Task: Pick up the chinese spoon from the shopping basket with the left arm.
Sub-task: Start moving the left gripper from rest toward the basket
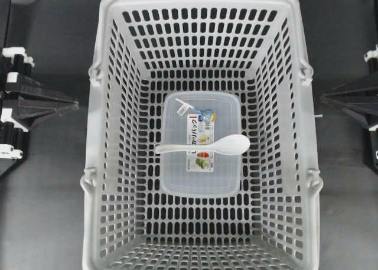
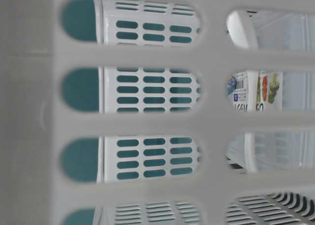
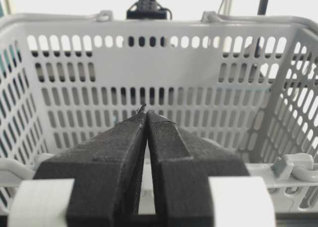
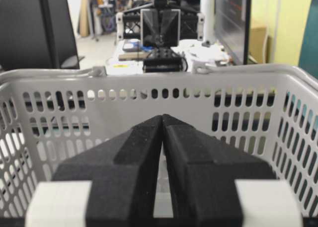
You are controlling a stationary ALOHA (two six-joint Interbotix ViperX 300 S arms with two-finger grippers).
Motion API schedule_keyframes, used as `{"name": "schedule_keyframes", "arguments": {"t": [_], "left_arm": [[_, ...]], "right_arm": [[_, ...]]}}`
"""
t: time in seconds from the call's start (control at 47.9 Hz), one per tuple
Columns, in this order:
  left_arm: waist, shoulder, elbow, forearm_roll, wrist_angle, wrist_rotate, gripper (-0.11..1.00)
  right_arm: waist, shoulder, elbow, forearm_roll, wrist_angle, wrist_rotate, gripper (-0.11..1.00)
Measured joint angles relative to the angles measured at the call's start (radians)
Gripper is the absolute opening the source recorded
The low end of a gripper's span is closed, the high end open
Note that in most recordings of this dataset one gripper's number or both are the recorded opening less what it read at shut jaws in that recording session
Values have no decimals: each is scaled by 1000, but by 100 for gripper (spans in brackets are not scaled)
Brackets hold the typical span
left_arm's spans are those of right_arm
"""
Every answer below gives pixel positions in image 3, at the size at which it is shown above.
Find black camera stand mount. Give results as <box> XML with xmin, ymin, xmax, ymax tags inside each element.
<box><xmin>126</xmin><ymin>0</ymin><xmax>173</xmax><ymax>20</ymax></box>

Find black vertical pole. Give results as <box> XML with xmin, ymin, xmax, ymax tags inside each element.
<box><xmin>257</xmin><ymin>0</ymin><xmax>269</xmax><ymax>15</ymax></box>

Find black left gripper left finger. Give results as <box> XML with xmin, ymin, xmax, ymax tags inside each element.
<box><xmin>7</xmin><ymin>109</ymin><xmax>149</xmax><ymax>227</ymax></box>

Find grey far basket handle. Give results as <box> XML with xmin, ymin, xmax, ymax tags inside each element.
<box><xmin>74</xmin><ymin>10</ymin><xmax>318</xmax><ymax>29</ymax></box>

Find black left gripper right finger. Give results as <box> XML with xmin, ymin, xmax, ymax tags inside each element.
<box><xmin>147</xmin><ymin>110</ymin><xmax>276</xmax><ymax>227</ymax></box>

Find grey plastic shopping basket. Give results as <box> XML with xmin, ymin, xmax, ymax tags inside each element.
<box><xmin>0</xmin><ymin>10</ymin><xmax>318</xmax><ymax>217</ymax></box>

